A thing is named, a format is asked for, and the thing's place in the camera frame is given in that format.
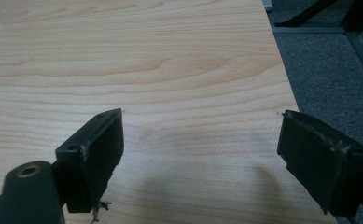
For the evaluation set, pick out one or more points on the black metal stand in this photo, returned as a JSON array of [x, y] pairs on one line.
[[306, 14]]

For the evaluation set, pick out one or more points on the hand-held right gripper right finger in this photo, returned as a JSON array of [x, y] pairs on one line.
[[319, 161]]

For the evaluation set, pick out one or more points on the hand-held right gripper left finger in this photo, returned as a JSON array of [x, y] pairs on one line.
[[89, 161]]

